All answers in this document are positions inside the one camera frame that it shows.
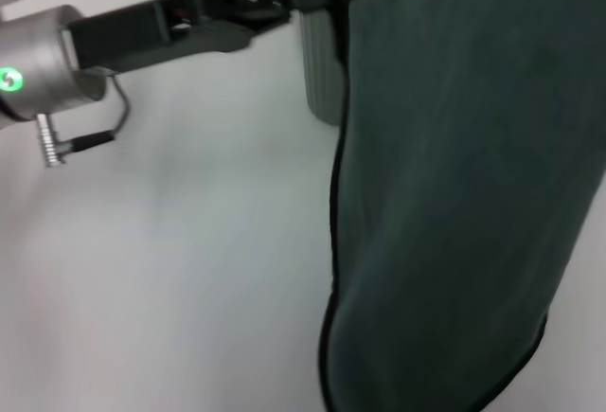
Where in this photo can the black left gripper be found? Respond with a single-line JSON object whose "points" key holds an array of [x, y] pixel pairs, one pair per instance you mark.
{"points": [[123, 35]]}

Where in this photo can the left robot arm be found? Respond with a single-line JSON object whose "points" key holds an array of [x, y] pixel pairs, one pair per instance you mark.
{"points": [[42, 66]]}

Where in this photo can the dark green towel black hem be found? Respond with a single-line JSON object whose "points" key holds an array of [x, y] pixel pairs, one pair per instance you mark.
{"points": [[450, 194]]}

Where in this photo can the grey-green perforated storage box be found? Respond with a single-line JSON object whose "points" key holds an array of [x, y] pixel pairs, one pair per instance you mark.
{"points": [[319, 66]]}

